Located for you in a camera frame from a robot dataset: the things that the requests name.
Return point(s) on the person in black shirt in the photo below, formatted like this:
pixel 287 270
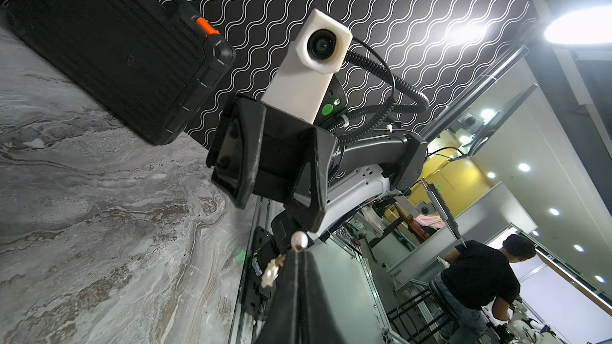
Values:
pixel 479 276

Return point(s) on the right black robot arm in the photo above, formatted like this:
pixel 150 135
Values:
pixel 368 168

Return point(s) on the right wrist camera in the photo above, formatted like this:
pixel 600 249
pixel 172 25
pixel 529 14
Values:
pixel 317 53

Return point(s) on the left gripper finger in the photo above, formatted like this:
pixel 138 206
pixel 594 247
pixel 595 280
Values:
pixel 316 322

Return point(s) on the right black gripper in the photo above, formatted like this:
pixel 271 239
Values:
pixel 258 149

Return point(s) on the black tool case orange latches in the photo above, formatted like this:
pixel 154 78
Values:
pixel 152 63

